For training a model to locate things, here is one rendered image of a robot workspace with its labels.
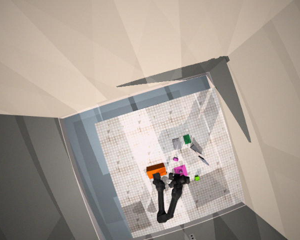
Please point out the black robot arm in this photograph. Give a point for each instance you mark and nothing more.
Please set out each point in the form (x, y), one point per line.
(177, 185)

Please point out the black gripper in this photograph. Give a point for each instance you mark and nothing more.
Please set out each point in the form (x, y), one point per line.
(171, 177)

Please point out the dark grey panel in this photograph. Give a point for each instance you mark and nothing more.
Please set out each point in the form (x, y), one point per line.
(199, 155)

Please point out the magenta flat square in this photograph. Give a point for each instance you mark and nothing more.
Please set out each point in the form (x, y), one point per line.
(182, 169)

